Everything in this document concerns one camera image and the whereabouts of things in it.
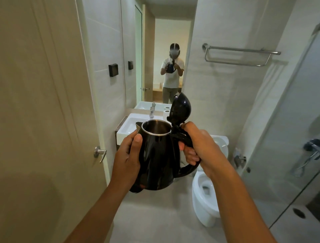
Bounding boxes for person's left forearm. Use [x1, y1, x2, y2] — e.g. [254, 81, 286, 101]
[64, 181, 127, 243]

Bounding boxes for wall mirror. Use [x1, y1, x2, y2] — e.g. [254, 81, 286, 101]
[121, 0, 198, 110]

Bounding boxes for person's left hand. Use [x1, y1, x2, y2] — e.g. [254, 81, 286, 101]
[110, 131, 147, 190]

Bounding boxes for chrome towel rack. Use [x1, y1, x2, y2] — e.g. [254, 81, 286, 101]
[202, 43, 282, 67]

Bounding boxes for chrome shower mixer valve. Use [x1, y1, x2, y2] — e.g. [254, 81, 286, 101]
[291, 139, 320, 177]

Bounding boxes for white wash basin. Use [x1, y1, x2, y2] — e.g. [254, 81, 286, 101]
[117, 113, 173, 146]

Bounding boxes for round floor drain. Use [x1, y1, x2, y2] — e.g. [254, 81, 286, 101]
[292, 208, 307, 219]

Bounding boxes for person's right hand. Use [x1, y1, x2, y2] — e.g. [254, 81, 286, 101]
[179, 121, 234, 180]

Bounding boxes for silver door handle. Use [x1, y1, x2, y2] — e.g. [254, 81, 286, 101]
[94, 146, 107, 164]

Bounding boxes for chrome bidet sprayer holder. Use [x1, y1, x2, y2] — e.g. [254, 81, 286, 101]
[234, 148, 247, 170]

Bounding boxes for beige bathroom door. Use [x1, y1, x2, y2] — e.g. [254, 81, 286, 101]
[0, 0, 108, 243]

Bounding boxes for person's right forearm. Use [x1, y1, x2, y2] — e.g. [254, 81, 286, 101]
[209, 165, 277, 243]

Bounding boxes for black electric kettle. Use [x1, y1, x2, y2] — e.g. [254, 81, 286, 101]
[129, 92, 201, 193]

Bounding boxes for glass shower partition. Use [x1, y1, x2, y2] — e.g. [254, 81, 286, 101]
[244, 26, 320, 243]

